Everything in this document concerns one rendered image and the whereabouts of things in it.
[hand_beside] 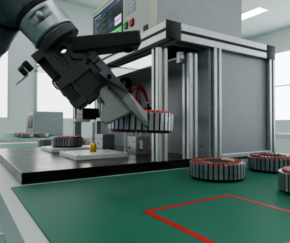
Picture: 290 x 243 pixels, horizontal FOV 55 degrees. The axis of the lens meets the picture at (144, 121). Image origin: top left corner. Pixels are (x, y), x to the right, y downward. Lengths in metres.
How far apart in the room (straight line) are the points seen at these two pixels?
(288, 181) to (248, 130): 0.44
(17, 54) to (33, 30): 5.20
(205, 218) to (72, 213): 0.16
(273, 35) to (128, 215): 8.07
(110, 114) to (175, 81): 0.51
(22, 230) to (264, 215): 0.27
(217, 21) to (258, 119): 0.35
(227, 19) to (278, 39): 7.17
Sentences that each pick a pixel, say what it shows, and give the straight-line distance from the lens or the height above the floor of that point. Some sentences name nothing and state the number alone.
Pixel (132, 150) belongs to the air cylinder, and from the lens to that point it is 0.86.
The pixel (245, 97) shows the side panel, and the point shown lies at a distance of 0.91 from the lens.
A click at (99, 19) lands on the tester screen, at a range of 1.18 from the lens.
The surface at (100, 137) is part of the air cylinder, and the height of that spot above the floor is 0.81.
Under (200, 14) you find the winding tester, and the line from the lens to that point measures 0.97.
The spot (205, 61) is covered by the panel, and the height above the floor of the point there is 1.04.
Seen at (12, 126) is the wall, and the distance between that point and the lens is 5.53.
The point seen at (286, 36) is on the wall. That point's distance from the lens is 8.11.
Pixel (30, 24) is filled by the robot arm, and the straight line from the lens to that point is 0.48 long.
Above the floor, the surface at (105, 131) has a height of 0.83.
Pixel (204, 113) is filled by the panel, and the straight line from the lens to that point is 0.80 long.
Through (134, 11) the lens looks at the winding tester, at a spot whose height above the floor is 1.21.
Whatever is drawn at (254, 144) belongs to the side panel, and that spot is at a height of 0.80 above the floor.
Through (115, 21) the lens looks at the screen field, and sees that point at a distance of 1.04.
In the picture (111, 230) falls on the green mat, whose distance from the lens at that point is 0.31.
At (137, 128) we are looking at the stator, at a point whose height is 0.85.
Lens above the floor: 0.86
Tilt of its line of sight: 1 degrees up
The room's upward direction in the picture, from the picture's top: straight up
